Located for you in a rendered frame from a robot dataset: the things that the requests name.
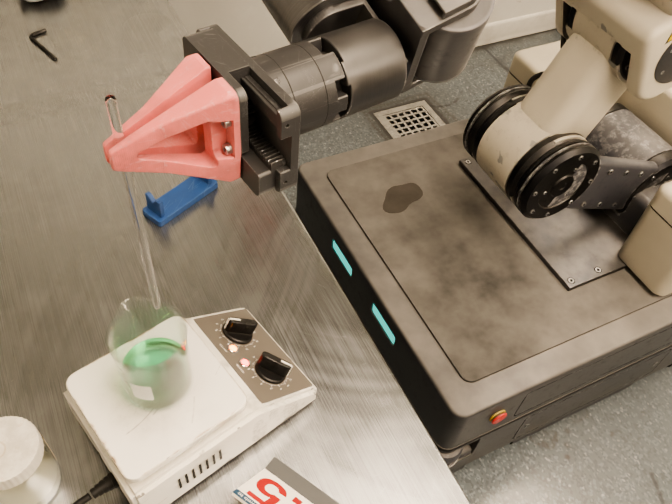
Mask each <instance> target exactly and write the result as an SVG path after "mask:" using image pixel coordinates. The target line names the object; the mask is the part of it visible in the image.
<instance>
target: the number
mask: <svg viewBox="0 0 672 504"><path fill-rule="evenodd" d="M240 491H242V492H243V493H244V494H245V495H247V496H248V497H249V498H251V499H252V500H253V501H255V502H256V503H257V504H307V503H306V502H304V501H303V500H302V499H300V498H299V497H297V496H296V495H295V494H293V493H292V492H291V491H289V490H288V489H287V488H285V487H284V486H283V485H281V484H280V483H279V482H277V481H276V480H275V479H273V478H272V477H270V476H269V475H268V474H266V473H265V472H263V473H262V474H261V475H259V476H258V477H256V478H255V479H254V480H252V481H251V482H250V483H248V484H247V485H246V486H244V487H243V488H242V489H240Z"/></svg>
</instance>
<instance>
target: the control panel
mask: <svg viewBox="0 0 672 504"><path fill-rule="evenodd" d="M229 317H237V318H245V319H252V320H255V319H254V317H253V316H252V315H251V314H250V313H249V312H248V311H247V310H246V309H242V310H237V311H232V312H226V313H221V314H216V315H211V316H206V317H201V318H196V319H193V320H194V321H195V323H196V324H197V325H198V326H199V328H200V329H201V330H202V331H203V333H204V334H205V335H206V336H207V337H208V339H209V340H210V341H211V342H212V344H213V345H214V346H215V347H216V349H217V350H218V351H219V352H220V353H221V355H222V356H223V357H224V358H225V360H226V361H227V362H228V363H229V364H230V366H231V367H232V368H233V369H234V371H235V372H236V373H237V374H238V375H239V377H240V378H241V379H242V380H243V382H244V383H245V384H246V385H247V386H248V388H249V389H250V390H251V391H252V393H253V394H254V395H255V396H256V398H257V399H258V400H259V401H260V402H261V403H262V404H263V403H267V402H270V401H272V400H275V399H278V398H281V397H283V396H286V395H289V394H292V393H294V392H297V391H300V390H303V389H305V388H308V387H311V386H312V385H313V384H312V383H311V382H310V381H309V380H308V379H307V378H306V376H305V375H304V374H303V373H302V372H301V371H300V370H299V369H298V367H297V366H296V365H295V364H294V363H293V362H292V361H291V359H290V358H289V357H288V356H287V355H286V354H285V353H284V352H283V350H282V349H281V348H280V347H279V346H278V345H277V344H276V342H275V341H274V340H273V339H272V338H271V337H270V336H269V334H268V333H267V332H266V331H265V330H264V329H263V328H262V327H261V325H260V324H259V323H258V322H257V323H258V325H257V327H256V329H255V331H254V333H253V338H252V340H251V342H249V343H248V344H237V343H234V342H232V341H231V340H229V339H228V338H227V337H226V336H225V335H224V333H223V330H222V328H223V325H224V324H225V323H226V322H227V320H228V318H229ZM231 345H234V346H236V347H237V351H232V350H231V349H230V348H229V346H231ZM264 351H266V352H269V353H271V354H273V355H275V356H277V357H279V358H281V359H283V360H285V361H287V362H289V363H290V364H291V365H292V366H293V367H292V369H291V371H290V372H289V374H288V376H286V378H285V380H284V381H283V382H282V383H280V384H271V383H268V382H266V381H264V380H263V379H261V378H260V377H259V376H258V374H257V373H256V371H255V365H256V363H257V361H258V359H259V357H260V356H261V354H262V352H264ZM243 359H246V360H247V361H248V362H249V365H243V364H242V363H241V360H243Z"/></svg>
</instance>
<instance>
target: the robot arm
mask: <svg viewBox="0 0 672 504"><path fill-rule="evenodd" d="M262 2H263V3H264V5H265V6H266V8H267V9H268V11H269V12H270V14H271V15H272V17H273V19H274V20H275V22H276V23H277V25H278V26H279V28H280V29H281V31H282V32H283V34H284V35H285V37H286V38H287V40H288V42H289V43H290V45H287V46H284V47H281V48H278V49H275V50H272V51H268V52H265V53H262V54H259V55H256V56H251V57H250V56H249V55H248V54H247V53H246V52H245V51H244V50H243V49H242V48H241V47H240V46H239V45H238V44H237V43H236V42H235V41H234V40H233V39H232V38H230V37H229V36H228V35H227V34H226V33H225V32H224V31H223V30H222V29H221V28H220V27H219V26H218V25H217V24H213V25H210V26H206V27H203V28H199V29H197V31H196V33H193V34H190V35H186V36H183V38H182V42H183V51H184V59H183V61H182V62H181V63H180V64H179V65H178V66H177V68H176V69H175V70H174V71H173V72H172V74H171V75H170V76H169V77H168V78H167V79H166V81H165V82H164V83H163V84H162V85H161V86H160V88H159V89H158V90H157V91H156V92H155V93H154V95H153V96H152V97H151V98H150V99H149V100H148V102H147V103H146V104H145V105H144V106H143V107H142V108H141V109H140V110H139V111H138V112H136V113H135V114H134V115H133V116H132V117H131V118H130V119H129V120H128V121H126V122H125V123H124V124H123V125H122V128H123V133H124V137H125V139H123V141H121V142H119V143H118V144H116V145H115V142H114V138H113V134H112V135H111V136H110V137H109V138H108V139H106V140H105V141H104V142H103V145H102V146H103V150H104V154H105V158H106V161H107V162H108V163H110V165H111V168H112V169H113V170H114V171H122V172H152V173H171V174H178V175H185V176H193V177H200V178H207V179H214V180H221V181H229V182H231V181H234V180H236V179H239V178H240V177H241V178H242V180H243V181H244V182H245V183H246V184H247V185H248V187H249V188H250V189H251V190H252V191H253V193H254V194H255V195H257V196H259V195H261V194H263V193H266V192H268V191H270V190H273V189H275V190H276V191H277V192H281V191H283V190H285V189H288V188H290V187H292V186H295V185H296V184H297V179H298V159H299V140H300V135H302V134H304V133H307V132H309V131H312V130H314V129H317V128H319V127H322V126H325V125H327V124H330V123H332V122H335V121H337V120H339V119H342V118H345V117H347V116H350V115H352V114H355V113H357V112H360V111H362V110H365V109H367V108H370V107H373V106H375V105H378V104H380V103H383V102H385V101H388V100H390V99H393V98H395V97H397V96H398V95H400V93H404V92H406V91H408V90H410V89H412V88H414V87H416V86H417V85H419V84H421V83H423V82H429V83H441V82H446V81H449V80H451V79H453V78H455V77H457V76H458V75H459V74H460V73H461V72H462V71H463V70H464V68H465V67H466V65H467V63H468V61H469V58H470V56H471V54H472V52H473V50H474V48H475V46H476V44H477V42H478V40H479V38H480V36H481V34H482V32H483V30H484V28H485V26H486V24H487V22H488V20H489V17H490V15H491V13H492V11H493V9H494V5H495V0H262Z"/></svg>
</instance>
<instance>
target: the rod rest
mask: <svg viewBox="0 0 672 504"><path fill-rule="evenodd" d="M217 188H218V183H217V181H216V180H214V179H207V178H200V177H193V176H191V177H189V178H188V179H186V180H185V181H183V182H182V183H180V184H179V185H177V186H176V187H174V188H173V189H171V190H170V191H168V192H167V193H165V194H164V195H162V196H161V197H159V198H158V199H155V198H154V197H153V195H152V194H151V193H150V192H149V191H148V192H146V193H145V196H146V201H147V206H146V207H144V208H143V215H144V216H145V217H147V218H148V219H149V220H151V221H152V222H153V223H155V224H156V225H157V226H159V227H163V226H164V225H165V224H167V223H168V222H170V221H171V220H173V219H174V218H175V217H177V216H178V215H180V214H181V213H183V212H184V211H185V210H187V209H188V208H190V207H191V206H192V205H194V204H195V203H197V202H198V201H200V200H201V199H202V198H204V197H205V196H207V195H208V194H210V193H211V192H212V191H214V190H215V189H217Z"/></svg>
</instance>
